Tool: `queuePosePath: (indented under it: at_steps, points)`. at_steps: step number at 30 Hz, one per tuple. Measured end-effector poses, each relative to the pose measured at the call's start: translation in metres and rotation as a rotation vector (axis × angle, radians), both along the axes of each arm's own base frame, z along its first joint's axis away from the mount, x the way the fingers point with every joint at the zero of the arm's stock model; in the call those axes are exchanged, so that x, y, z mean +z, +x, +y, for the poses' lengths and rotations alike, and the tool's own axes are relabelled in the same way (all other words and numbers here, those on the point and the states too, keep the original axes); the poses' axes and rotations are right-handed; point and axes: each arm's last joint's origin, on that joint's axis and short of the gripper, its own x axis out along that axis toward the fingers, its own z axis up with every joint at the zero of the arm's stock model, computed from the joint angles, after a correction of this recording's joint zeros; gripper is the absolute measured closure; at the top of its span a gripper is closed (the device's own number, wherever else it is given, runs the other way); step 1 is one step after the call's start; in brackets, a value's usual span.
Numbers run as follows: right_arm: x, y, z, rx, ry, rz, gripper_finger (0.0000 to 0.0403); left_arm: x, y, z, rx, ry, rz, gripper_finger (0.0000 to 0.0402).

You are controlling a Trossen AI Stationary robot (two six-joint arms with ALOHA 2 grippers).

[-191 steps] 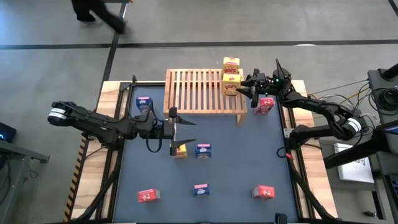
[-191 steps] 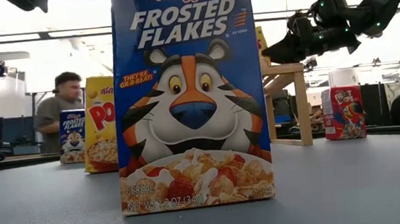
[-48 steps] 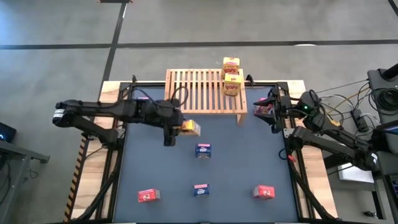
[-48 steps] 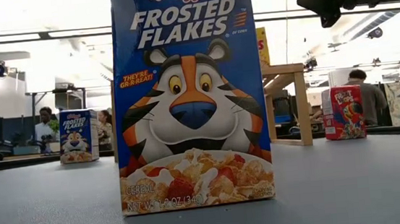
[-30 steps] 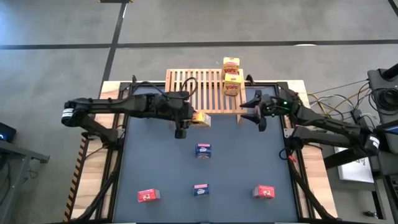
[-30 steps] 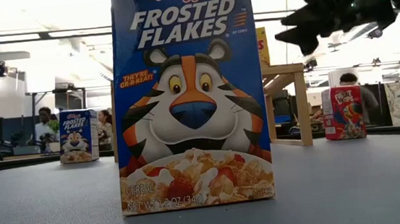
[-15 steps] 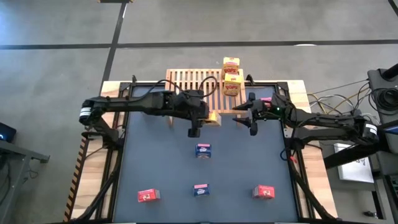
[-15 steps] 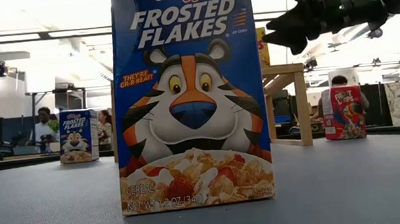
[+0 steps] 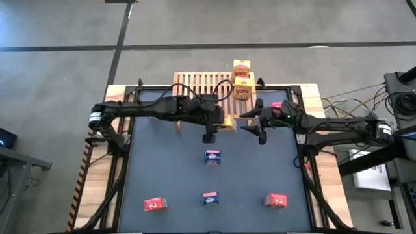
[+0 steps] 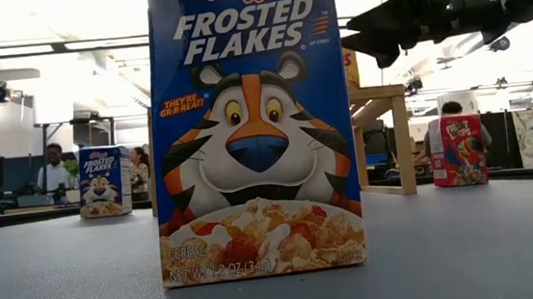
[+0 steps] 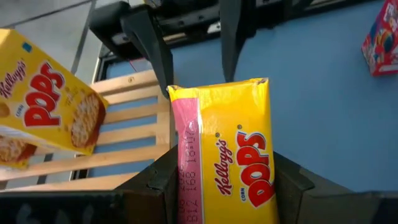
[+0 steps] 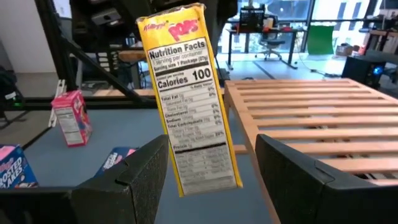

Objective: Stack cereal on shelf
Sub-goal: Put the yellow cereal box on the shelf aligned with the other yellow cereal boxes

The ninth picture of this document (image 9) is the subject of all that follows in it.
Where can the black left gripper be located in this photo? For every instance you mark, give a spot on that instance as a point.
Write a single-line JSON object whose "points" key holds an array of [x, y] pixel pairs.
{"points": [[203, 112]]}

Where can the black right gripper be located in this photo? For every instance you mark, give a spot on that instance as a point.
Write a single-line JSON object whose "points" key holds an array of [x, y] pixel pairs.
{"points": [[274, 118]]}

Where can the yellow Corn Pops cereal box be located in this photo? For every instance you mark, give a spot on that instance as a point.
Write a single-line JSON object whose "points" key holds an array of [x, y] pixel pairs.
{"points": [[241, 65], [243, 89], [230, 124]]}

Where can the red Froot Loops cereal box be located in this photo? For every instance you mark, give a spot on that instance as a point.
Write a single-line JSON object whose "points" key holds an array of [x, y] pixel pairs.
{"points": [[277, 104], [155, 204], [275, 201]]}

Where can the blue Frosted Flakes cereal box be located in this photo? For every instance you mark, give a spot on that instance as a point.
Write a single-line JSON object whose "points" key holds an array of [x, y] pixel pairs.
{"points": [[210, 199], [212, 157]]}

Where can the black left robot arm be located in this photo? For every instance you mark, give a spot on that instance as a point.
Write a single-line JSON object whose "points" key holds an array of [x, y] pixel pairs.
{"points": [[146, 110]]}

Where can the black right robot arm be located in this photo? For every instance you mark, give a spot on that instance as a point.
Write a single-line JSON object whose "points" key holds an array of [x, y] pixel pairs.
{"points": [[341, 125]]}

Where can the wooden slatted shelf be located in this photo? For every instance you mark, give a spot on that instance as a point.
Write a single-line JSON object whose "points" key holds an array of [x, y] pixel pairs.
{"points": [[201, 81]]}

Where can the red tag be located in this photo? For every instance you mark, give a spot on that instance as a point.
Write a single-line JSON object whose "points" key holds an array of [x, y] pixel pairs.
{"points": [[307, 166]]}

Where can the black support beam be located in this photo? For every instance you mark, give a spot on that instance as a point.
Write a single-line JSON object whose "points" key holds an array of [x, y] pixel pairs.
{"points": [[367, 161]]}

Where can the white paper sheet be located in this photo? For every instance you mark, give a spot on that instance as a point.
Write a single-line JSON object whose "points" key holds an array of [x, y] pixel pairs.
{"points": [[370, 178]]}

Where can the grey equipment stand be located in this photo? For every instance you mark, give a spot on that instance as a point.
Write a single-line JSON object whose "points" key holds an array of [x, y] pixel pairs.
{"points": [[395, 81]]}

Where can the yellow black striped strip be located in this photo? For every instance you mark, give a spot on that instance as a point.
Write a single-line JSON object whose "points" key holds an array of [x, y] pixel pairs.
{"points": [[81, 185]]}

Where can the small black floor object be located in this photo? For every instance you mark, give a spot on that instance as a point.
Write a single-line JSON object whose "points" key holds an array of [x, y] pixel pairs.
{"points": [[386, 223]]}

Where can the dark grey side cart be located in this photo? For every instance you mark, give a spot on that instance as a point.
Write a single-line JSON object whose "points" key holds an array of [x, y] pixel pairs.
{"points": [[19, 159]]}

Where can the black device with blue light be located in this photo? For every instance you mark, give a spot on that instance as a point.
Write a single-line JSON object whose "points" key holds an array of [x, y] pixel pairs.
{"points": [[8, 138]]}

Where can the white frame bracket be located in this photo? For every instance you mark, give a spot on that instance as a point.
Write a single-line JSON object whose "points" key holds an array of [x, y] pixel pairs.
{"points": [[301, 139]]}

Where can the black table frame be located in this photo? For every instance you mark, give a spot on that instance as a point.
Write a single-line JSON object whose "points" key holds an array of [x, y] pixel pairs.
{"points": [[146, 87]]}

